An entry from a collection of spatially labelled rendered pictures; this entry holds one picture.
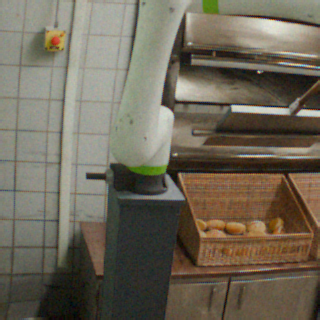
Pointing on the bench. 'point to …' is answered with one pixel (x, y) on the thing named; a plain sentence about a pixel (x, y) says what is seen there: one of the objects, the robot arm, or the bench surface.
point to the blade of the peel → (252, 118)
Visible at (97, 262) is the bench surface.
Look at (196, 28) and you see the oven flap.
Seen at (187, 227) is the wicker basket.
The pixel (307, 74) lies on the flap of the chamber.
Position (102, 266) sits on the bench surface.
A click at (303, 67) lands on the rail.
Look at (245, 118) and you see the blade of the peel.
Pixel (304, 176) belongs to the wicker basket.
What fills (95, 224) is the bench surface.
